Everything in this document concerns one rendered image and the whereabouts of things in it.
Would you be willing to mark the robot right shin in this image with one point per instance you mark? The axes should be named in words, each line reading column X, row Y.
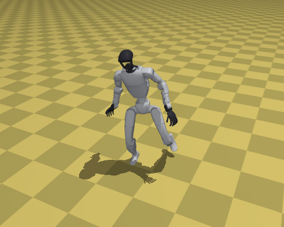
column 132, row 150

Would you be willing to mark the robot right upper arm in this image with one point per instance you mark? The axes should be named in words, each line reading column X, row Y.
column 118, row 82

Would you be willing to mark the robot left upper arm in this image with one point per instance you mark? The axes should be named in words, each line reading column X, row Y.
column 149, row 73

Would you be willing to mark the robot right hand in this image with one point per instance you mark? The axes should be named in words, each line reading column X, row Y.
column 110, row 110

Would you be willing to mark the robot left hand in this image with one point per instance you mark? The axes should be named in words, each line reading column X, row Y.
column 171, row 116

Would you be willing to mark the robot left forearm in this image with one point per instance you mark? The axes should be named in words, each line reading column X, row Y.
column 165, row 95

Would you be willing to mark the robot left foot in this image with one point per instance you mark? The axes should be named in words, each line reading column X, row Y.
column 174, row 145

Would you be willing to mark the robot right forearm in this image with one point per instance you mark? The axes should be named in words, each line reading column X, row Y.
column 116, row 99

